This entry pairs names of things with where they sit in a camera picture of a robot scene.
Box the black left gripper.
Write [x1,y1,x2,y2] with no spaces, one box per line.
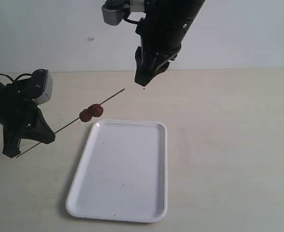
[0,79,56,158]

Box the thin metal skewer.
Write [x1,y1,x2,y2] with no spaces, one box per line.
[15,88,126,159]

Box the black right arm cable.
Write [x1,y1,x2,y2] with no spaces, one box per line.
[123,14,145,26]

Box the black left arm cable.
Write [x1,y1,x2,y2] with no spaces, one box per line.
[0,69,34,92]

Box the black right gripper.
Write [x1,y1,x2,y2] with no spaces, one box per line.
[134,9,182,86]

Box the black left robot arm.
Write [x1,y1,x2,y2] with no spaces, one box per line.
[0,69,56,158]

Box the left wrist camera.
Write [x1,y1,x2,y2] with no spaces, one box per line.
[30,69,53,105]

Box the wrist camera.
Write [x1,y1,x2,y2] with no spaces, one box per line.
[101,0,129,26]
[30,69,53,105]

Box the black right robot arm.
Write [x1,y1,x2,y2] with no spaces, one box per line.
[134,0,205,87]

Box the red fruit piece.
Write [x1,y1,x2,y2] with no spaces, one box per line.
[79,109,93,122]
[88,103,104,117]

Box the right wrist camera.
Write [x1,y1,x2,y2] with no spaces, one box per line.
[101,0,129,26]

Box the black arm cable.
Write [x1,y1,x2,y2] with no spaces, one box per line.
[123,14,145,26]
[0,69,34,92]

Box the white plastic tray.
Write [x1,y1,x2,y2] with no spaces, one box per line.
[66,119,168,223]

